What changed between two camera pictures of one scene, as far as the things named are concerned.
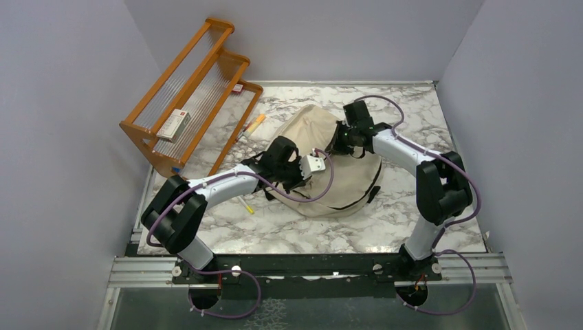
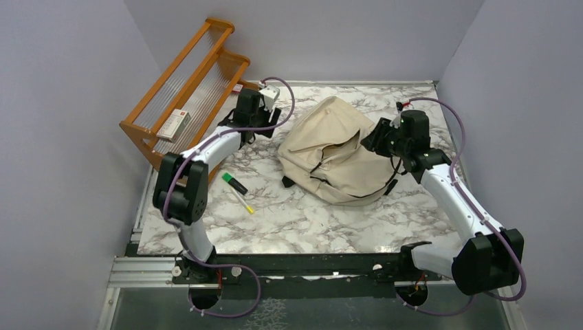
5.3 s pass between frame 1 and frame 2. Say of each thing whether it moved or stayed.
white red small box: stayed
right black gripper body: moved
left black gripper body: moved
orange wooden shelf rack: stayed
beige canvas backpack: moved
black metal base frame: stayed
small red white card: stayed
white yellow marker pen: stayed
